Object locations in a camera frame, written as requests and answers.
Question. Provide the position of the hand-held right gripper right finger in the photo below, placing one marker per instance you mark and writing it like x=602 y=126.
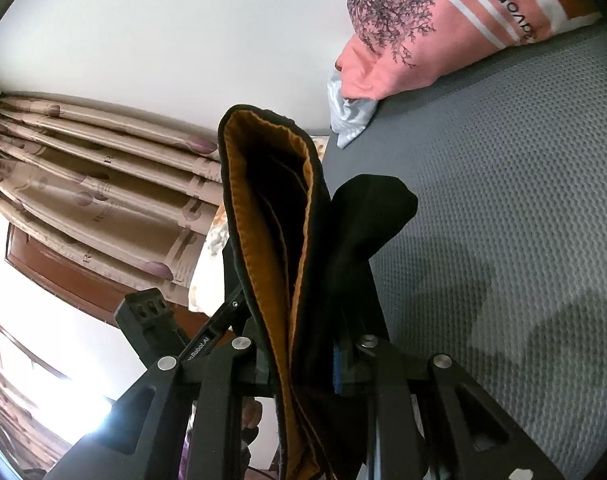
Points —
x=337 y=371

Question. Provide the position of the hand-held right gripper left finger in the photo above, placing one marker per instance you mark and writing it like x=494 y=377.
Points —
x=261 y=375

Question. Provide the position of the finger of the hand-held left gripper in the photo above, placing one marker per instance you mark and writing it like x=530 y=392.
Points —
x=229 y=310

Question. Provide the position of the black pants with orange lining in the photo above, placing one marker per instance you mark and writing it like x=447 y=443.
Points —
x=273 y=260

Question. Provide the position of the floral white pillow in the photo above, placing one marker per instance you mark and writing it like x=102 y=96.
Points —
x=211 y=260

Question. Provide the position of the brown wooden door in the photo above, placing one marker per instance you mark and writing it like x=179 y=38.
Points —
x=58 y=270

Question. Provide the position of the beige patterned curtain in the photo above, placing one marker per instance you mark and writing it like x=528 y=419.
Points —
x=108 y=195

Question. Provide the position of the bright window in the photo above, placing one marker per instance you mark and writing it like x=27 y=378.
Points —
x=33 y=380

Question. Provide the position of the white grey cloth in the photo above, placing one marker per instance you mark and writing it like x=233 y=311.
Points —
x=351 y=112

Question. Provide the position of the grey mesh mattress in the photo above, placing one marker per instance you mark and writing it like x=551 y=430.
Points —
x=508 y=210

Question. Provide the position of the pink checked printed pillow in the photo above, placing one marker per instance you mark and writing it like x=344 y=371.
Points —
x=433 y=25

